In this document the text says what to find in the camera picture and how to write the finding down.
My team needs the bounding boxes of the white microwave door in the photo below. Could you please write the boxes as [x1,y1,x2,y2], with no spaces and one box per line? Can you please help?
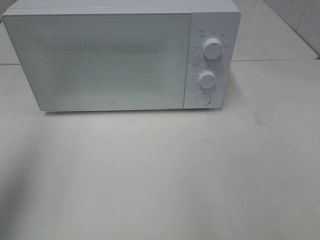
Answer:
[3,13,191,112]

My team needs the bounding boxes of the white microwave oven body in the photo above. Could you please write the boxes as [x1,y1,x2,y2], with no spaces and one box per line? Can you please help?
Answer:
[1,0,242,112]

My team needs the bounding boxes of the round white door button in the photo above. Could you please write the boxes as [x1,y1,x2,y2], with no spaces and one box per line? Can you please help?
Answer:
[195,93,211,106]

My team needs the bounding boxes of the white round knob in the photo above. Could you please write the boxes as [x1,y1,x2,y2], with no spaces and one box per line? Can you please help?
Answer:
[202,36,223,60]
[198,70,217,89]

